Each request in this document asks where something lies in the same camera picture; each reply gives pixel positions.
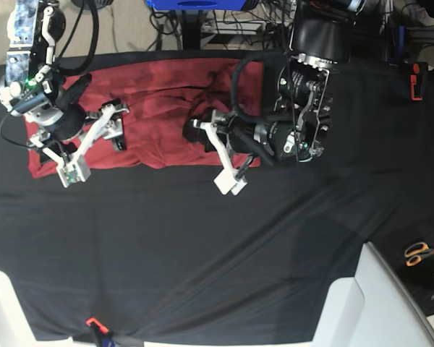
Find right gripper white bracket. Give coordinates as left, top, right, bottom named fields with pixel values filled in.
left=29, top=100, right=129, bottom=188

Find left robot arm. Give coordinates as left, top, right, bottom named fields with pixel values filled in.
left=183, top=1, right=365, bottom=195

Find white power strip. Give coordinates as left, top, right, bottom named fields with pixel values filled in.
left=201, top=20, right=268, bottom=35

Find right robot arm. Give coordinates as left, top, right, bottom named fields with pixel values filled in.
left=0, top=1, right=129, bottom=187

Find white foam block right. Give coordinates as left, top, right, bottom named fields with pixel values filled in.
left=312, top=242, right=434, bottom=347

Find blue plastic bin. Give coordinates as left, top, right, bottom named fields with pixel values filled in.
left=146, top=0, right=246, bottom=11

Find red and black clamp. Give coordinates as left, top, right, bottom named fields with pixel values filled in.
left=410, top=62, right=429, bottom=101

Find black table cloth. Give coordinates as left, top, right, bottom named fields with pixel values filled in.
left=0, top=60, right=434, bottom=345

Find blue and orange clamp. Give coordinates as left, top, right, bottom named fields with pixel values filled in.
left=85, top=317, right=116, bottom=347

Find yellow handled scissors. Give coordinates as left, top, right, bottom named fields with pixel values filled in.
left=404, top=241, right=434, bottom=267

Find dark red long-sleeve shirt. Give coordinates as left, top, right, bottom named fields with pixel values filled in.
left=23, top=59, right=267, bottom=180

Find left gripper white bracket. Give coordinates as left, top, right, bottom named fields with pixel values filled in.
left=182, top=110, right=276, bottom=196

